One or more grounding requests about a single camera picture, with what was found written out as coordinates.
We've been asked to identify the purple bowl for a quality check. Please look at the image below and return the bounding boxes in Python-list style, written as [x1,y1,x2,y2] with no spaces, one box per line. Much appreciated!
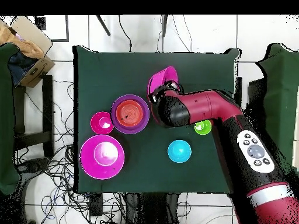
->
[111,94,150,135]

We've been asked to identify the orange bowl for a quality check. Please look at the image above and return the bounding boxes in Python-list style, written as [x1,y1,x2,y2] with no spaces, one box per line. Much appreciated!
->
[115,100,144,127]

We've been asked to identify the large pink bowl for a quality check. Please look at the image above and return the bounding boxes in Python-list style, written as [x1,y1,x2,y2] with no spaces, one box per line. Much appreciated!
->
[79,134,126,180]
[147,65,179,122]

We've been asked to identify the small blue bowl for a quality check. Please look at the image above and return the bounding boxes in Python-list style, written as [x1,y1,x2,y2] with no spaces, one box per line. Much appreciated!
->
[167,139,192,163]

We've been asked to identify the crimson bowl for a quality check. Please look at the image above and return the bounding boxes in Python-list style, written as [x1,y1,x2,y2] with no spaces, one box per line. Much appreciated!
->
[90,111,114,135]

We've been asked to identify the green cup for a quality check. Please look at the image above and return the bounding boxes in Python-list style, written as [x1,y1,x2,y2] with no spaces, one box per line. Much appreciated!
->
[194,119,213,135]

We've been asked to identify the dark green tablecloth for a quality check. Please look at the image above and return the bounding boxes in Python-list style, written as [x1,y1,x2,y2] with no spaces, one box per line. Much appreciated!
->
[72,44,242,194]

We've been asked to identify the black floor box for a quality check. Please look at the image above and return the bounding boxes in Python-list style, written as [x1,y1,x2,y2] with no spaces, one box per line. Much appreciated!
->
[89,192,104,217]

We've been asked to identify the black tripod leg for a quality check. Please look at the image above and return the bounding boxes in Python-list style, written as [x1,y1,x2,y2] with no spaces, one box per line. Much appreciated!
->
[95,15,112,37]
[161,15,169,37]

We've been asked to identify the black rounded floor base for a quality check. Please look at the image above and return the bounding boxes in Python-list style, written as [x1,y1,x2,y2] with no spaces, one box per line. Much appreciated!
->
[22,157,51,173]

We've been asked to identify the cardboard box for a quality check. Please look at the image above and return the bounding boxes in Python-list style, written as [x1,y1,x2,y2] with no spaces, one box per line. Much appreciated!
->
[0,15,56,89]

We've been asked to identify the green side table cloth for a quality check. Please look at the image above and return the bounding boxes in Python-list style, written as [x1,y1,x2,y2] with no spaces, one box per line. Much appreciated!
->
[255,43,299,173]
[0,43,20,195]

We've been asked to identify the black cable with plug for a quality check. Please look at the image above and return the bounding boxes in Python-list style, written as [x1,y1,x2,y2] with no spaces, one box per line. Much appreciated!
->
[117,15,133,53]

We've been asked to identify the tangle of black cables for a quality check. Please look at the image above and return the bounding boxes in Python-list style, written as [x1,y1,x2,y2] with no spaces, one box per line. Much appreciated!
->
[13,79,127,224]

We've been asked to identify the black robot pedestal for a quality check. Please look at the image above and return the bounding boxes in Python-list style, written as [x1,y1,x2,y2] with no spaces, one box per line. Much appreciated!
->
[126,192,180,224]

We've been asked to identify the black stool frame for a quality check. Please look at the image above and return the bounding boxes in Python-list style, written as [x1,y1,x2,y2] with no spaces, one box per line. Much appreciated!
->
[12,75,55,159]

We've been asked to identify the black square frame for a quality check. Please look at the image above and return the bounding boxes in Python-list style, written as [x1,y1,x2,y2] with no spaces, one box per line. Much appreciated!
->
[34,15,70,43]

